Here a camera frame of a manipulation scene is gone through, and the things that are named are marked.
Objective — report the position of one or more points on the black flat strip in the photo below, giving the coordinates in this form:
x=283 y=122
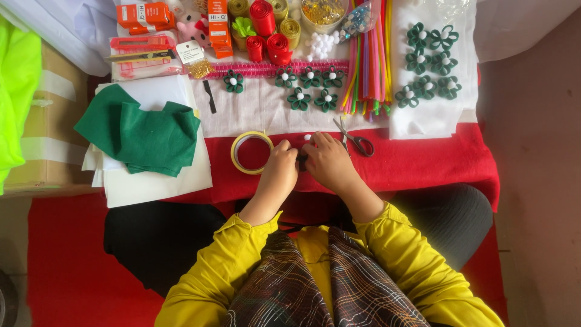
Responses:
x=209 y=95

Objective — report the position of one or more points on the tall orange cardboard box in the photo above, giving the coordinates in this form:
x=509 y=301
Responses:
x=218 y=27

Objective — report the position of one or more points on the packet of gold pins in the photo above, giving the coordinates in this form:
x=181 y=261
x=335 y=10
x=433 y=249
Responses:
x=193 y=57

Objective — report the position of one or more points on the black wheel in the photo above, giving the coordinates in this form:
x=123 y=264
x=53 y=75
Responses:
x=7 y=299

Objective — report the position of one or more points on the green felt cloth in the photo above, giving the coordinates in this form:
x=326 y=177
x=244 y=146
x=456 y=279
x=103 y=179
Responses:
x=145 y=136

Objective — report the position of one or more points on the white table sheet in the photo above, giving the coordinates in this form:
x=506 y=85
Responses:
x=68 y=27

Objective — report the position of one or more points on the packaged red box cutter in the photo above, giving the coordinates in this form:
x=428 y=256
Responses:
x=143 y=43

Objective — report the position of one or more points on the red floor mat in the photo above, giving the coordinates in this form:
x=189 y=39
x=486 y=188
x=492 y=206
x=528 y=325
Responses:
x=77 y=272

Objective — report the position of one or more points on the gold ribbon roll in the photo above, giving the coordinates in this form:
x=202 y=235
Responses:
x=238 y=7
x=290 y=32
x=279 y=9

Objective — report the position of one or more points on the person's right fingers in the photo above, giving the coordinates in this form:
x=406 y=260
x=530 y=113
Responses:
x=317 y=144

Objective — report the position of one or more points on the yellow tape roll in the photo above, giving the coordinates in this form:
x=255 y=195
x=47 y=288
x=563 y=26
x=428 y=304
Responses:
x=237 y=159

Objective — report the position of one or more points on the person's left leg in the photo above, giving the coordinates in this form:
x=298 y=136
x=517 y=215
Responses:
x=159 y=245

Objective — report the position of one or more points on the small dark green felt piece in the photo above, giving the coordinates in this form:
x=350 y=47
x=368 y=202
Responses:
x=302 y=162

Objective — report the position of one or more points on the yellow black box cutter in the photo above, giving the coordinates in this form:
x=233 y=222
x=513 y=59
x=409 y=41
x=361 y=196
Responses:
x=140 y=56

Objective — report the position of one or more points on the tub of gold sequins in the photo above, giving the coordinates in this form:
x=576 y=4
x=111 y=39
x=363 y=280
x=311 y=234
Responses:
x=323 y=12

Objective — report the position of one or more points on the person's left hand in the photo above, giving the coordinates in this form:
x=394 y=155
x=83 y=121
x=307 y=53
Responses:
x=274 y=168

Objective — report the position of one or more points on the neon green cloth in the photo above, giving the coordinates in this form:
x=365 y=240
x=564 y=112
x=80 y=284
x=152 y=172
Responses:
x=16 y=100

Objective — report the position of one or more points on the person's right leg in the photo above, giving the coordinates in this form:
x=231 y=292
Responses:
x=449 y=222

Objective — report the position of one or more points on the person's left fingers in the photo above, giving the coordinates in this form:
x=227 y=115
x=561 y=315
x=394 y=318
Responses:
x=290 y=156

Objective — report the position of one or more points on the bag of clear beads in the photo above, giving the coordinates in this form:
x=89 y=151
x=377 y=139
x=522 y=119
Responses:
x=358 y=20

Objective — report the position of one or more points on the person's leg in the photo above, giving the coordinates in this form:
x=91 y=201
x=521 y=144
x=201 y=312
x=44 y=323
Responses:
x=449 y=222
x=159 y=245

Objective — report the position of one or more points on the group of green felt flowers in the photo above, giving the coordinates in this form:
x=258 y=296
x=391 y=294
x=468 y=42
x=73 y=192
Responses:
x=424 y=86
x=310 y=77

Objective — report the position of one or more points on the light green ribbon flower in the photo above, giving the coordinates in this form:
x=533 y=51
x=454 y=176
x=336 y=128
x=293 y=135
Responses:
x=243 y=28

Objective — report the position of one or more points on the brown cardboard carton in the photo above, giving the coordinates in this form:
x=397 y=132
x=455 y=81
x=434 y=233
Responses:
x=54 y=131

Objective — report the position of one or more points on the red felt table cloth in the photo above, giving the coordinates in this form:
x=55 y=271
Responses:
x=417 y=159

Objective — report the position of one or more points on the pink ruffled ribbon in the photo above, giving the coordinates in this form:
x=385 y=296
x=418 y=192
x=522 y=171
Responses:
x=254 y=68

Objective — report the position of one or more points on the person's right hand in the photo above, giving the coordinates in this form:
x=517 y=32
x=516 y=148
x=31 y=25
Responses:
x=333 y=166

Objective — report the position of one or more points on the pink plush toy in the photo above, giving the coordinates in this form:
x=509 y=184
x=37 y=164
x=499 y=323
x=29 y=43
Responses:
x=193 y=29

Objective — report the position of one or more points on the red ribbon roll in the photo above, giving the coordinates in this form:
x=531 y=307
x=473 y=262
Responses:
x=262 y=18
x=256 y=48
x=278 y=50

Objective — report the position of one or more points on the plaid scarf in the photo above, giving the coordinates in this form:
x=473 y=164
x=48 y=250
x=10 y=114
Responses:
x=317 y=290

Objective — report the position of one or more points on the stack of white sheets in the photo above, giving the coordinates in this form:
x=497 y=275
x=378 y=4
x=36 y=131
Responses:
x=154 y=188

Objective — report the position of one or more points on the pile of white pompoms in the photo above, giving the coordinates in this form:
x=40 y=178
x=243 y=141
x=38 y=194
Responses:
x=320 y=45

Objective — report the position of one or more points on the bundle of colourful pipe cleaners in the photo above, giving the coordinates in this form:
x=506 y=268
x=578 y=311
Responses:
x=370 y=68

